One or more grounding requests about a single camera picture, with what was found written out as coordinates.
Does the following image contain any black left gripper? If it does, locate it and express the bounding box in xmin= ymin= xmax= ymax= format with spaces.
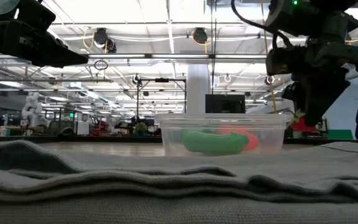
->
xmin=0 ymin=18 xmax=89 ymax=68

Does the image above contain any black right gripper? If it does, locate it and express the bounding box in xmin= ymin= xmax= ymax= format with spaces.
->
xmin=282 ymin=37 xmax=358 ymax=127

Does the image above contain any orange toy carrot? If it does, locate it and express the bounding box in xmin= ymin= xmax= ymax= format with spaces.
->
xmin=218 ymin=124 xmax=260 ymax=154

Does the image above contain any green toy pepper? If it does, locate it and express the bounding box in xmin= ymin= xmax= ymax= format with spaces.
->
xmin=181 ymin=129 xmax=250 ymax=157

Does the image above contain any clear plastic tupperware container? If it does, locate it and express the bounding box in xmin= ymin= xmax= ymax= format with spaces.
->
xmin=154 ymin=113 xmax=289 ymax=157

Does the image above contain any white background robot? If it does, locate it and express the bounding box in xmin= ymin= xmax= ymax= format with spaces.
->
xmin=21 ymin=91 xmax=44 ymax=128

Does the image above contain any white background cabinet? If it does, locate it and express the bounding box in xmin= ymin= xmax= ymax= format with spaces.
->
xmin=76 ymin=120 xmax=91 ymax=136

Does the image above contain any red background cart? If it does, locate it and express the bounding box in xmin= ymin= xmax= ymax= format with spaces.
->
xmin=89 ymin=116 xmax=113 ymax=136

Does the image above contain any black monitor screen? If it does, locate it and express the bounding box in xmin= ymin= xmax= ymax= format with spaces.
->
xmin=204 ymin=93 xmax=247 ymax=113

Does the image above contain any black background robot station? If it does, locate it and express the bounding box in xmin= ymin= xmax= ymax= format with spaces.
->
xmin=114 ymin=119 xmax=163 ymax=137

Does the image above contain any small green potted plant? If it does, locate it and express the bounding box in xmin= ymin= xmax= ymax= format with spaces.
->
xmin=134 ymin=122 xmax=149 ymax=136

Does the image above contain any white building column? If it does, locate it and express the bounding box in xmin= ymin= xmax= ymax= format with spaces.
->
xmin=186 ymin=63 xmax=211 ymax=113

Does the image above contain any grey folded cloth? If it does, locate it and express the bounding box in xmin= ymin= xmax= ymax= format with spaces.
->
xmin=0 ymin=139 xmax=358 ymax=224

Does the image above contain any black coiled cable loop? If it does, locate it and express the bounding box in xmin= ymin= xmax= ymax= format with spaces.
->
xmin=93 ymin=59 xmax=109 ymax=71

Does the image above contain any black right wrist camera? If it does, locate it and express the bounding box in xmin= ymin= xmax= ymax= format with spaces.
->
xmin=265 ymin=46 xmax=305 ymax=76

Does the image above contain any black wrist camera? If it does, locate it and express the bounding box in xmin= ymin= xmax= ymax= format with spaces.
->
xmin=265 ymin=46 xmax=305 ymax=76
xmin=12 ymin=0 xmax=57 ymax=31

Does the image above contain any black ceiling cable reel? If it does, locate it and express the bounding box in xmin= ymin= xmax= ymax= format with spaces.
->
xmin=192 ymin=27 xmax=209 ymax=45
xmin=93 ymin=27 xmax=117 ymax=54

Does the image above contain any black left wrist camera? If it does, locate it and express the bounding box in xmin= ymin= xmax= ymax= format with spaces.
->
xmin=12 ymin=0 xmax=57 ymax=31

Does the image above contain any green wall panel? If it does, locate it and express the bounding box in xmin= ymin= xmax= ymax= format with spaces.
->
xmin=327 ymin=129 xmax=354 ymax=140

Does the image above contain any black table frame rail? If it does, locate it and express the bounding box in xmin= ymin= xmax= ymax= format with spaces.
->
xmin=0 ymin=135 xmax=329 ymax=144

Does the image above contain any black right camera cable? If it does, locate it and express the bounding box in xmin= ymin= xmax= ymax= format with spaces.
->
xmin=230 ymin=0 xmax=293 ymax=49

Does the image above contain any black hanging cable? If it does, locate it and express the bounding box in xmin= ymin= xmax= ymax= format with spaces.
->
xmin=210 ymin=0 xmax=218 ymax=95

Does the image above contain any black metal frame rig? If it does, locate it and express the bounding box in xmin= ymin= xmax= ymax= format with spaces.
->
xmin=136 ymin=77 xmax=187 ymax=125

